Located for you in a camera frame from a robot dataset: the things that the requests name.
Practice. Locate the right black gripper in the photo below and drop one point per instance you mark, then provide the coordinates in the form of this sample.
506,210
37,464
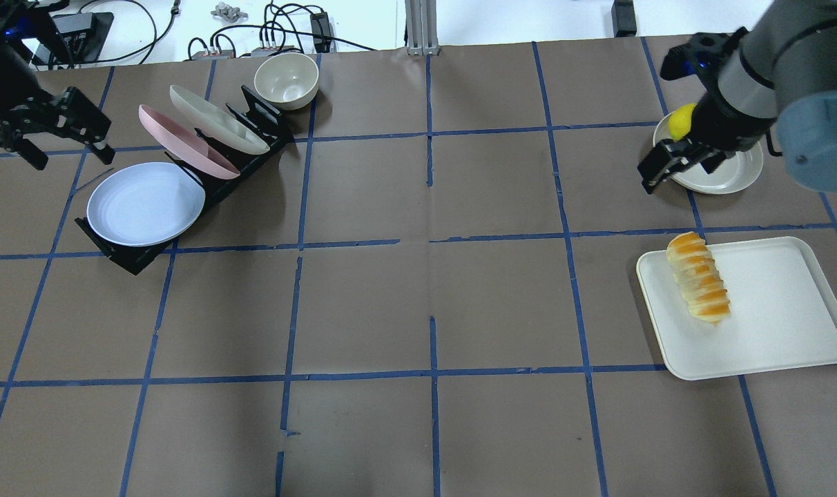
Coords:
726,122

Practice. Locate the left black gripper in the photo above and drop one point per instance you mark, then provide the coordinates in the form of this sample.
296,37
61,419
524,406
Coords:
5,101

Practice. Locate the blue round plate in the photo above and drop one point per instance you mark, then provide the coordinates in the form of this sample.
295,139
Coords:
145,204

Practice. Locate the orange striped bread loaf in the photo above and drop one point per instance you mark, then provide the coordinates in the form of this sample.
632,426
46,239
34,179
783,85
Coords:
698,279

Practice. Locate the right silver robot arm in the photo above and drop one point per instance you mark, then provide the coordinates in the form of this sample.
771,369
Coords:
781,75

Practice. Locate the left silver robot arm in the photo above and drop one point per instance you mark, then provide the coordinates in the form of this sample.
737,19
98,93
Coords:
16,75

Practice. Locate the cream round plate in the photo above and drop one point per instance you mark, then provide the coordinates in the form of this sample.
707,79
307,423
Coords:
731,176

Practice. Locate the pink plate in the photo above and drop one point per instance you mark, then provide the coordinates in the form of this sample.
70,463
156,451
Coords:
186,145

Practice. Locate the cream plate in rack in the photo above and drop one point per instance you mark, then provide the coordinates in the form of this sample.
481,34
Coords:
216,124

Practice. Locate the yellow lemon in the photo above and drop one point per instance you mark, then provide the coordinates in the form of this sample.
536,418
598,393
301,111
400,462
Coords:
680,122

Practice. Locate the white rectangular tray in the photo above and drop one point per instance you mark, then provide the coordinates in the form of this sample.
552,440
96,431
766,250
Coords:
783,312

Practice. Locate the black dish rack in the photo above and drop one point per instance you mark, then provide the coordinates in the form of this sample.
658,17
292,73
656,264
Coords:
263,119

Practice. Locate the cream bowl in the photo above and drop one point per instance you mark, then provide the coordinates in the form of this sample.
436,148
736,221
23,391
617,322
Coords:
289,81

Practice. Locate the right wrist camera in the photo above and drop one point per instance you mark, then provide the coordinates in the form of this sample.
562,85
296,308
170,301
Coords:
703,55

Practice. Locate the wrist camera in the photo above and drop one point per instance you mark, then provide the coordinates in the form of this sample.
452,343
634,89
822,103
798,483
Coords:
703,55
33,20

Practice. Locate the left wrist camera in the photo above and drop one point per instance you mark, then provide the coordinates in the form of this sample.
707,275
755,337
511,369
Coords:
33,20

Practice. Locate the aluminium frame post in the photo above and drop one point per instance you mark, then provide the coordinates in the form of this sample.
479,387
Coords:
421,28

